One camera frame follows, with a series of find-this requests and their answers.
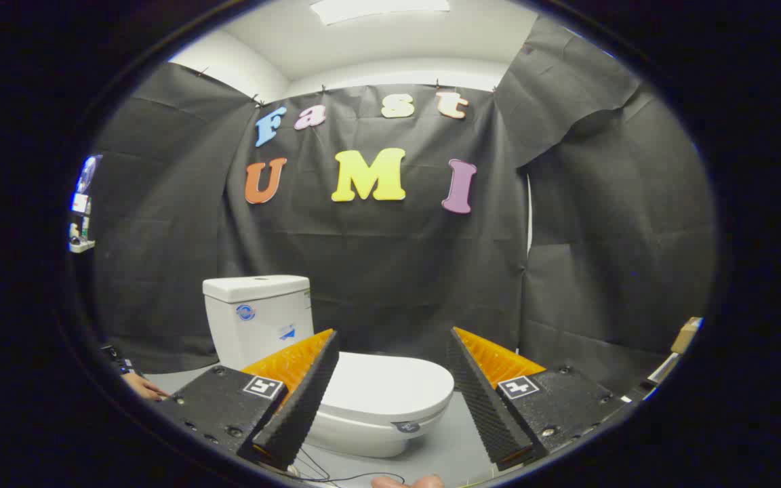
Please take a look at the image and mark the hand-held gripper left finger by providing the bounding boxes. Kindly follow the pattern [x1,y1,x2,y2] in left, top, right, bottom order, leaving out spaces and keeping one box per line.
[153,329,340,470]

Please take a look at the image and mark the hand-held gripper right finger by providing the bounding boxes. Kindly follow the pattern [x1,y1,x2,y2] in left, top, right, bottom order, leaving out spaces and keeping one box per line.
[446,327,628,472]

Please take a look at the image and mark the white toilet lid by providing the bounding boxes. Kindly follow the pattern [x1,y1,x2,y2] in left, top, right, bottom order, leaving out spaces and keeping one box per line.
[321,351,456,426]

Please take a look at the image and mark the white toilet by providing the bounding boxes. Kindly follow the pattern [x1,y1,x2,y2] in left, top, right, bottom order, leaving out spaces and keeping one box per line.
[202,274,456,458]

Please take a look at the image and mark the black backdrop cloth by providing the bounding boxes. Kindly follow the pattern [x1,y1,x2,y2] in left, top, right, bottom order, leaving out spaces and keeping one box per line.
[89,14,717,401]

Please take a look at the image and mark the black device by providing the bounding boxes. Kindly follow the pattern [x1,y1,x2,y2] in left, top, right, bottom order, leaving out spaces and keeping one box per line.
[99,344,136,375]

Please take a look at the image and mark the cardboard box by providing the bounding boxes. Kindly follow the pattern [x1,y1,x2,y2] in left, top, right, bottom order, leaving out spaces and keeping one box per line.
[670,317,704,355]

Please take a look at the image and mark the thin black cable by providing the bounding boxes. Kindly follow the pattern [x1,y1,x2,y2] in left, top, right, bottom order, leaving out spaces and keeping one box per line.
[292,446,408,486]

